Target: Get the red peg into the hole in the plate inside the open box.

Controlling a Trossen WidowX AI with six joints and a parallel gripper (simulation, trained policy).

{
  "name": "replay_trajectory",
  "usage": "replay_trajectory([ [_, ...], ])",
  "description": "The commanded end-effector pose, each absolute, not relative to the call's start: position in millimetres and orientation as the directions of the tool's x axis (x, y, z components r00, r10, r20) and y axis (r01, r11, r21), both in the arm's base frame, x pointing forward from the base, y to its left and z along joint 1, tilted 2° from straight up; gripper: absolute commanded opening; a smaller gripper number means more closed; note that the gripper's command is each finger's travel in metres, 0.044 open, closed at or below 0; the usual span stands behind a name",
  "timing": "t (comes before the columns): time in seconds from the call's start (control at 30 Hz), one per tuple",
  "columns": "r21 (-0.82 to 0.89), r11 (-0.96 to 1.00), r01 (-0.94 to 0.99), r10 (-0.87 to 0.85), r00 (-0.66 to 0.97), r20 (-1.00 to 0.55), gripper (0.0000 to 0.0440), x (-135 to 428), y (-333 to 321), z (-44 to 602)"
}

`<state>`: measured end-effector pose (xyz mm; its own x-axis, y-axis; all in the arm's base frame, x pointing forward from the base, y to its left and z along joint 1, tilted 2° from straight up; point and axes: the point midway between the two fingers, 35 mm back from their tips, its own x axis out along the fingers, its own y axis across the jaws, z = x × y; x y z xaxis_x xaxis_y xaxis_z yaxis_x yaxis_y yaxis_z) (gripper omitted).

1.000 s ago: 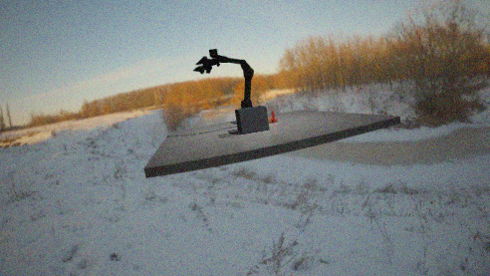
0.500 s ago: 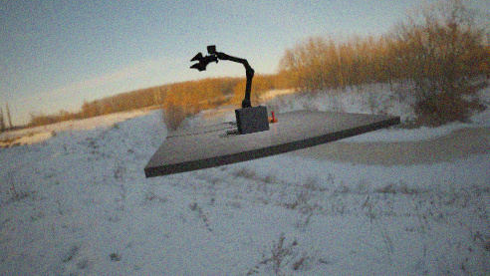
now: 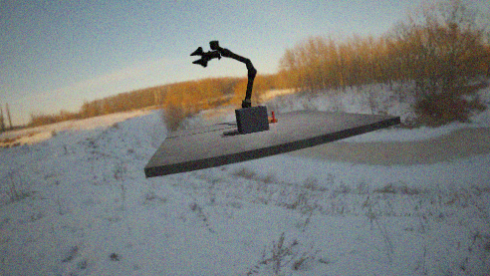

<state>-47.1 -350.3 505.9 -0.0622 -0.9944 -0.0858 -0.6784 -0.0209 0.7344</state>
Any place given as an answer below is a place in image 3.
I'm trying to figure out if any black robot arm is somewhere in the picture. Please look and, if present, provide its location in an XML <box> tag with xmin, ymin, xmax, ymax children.
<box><xmin>209</xmin><ymin>40</ymin><xmax>257</xmax><ymax>109</ymax></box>

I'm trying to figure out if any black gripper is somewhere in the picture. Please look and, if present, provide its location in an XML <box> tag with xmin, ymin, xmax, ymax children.
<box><xmin>190</xmin><ymin>47</ymin><xmax>213</xmax><ymax>68</ymax></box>

